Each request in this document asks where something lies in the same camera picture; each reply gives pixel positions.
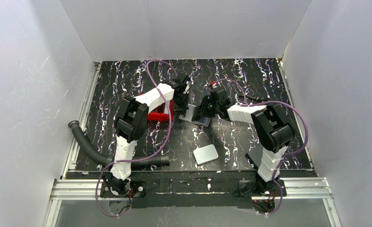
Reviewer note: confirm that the silver metal tin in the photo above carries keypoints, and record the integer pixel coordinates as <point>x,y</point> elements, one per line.
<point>205,154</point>

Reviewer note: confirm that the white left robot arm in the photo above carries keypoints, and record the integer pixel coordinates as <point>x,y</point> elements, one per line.
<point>132,116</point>

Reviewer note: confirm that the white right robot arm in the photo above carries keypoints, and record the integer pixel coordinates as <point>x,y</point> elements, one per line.
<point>273,127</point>

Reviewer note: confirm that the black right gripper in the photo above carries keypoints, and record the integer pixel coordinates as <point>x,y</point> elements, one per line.
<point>204,108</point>

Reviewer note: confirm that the red plastic bin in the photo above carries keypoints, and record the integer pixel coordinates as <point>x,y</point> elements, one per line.
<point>161,113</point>

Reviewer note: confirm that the grey leather card holder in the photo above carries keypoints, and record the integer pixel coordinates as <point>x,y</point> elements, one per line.
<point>192,116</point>

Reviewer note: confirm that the black flat plate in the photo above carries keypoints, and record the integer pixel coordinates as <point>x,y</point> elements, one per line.
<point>254,156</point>

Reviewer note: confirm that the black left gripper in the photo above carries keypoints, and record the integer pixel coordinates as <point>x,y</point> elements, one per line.
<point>180,102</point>

